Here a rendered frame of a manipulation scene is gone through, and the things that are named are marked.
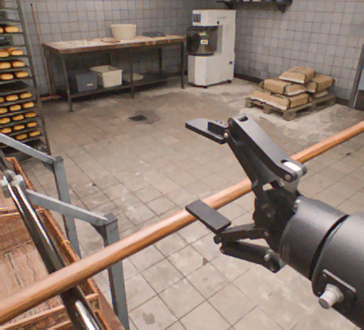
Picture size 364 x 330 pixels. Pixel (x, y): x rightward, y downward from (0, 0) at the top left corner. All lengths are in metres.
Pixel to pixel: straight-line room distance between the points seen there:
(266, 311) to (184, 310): 0.45
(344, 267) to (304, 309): 1.75
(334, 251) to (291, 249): 0.04
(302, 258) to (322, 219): 0.04
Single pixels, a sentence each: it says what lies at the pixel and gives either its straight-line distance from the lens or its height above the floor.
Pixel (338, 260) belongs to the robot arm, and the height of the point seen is 1.36.
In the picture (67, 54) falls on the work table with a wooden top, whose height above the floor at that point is 0.82.
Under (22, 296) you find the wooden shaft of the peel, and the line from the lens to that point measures 0.49.
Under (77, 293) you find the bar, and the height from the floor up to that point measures 1.17.
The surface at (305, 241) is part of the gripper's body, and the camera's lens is 0.32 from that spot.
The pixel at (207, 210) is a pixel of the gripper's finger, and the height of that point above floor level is 1.27.
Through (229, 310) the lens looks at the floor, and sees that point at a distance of 1.96.
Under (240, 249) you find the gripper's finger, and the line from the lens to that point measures 0.44.
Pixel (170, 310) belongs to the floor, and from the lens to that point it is 1.94.
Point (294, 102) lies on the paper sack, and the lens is 4.62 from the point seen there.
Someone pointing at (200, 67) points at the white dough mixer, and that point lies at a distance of 5.82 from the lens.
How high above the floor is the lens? 1.56
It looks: 26 degrees down
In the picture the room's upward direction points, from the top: straight up
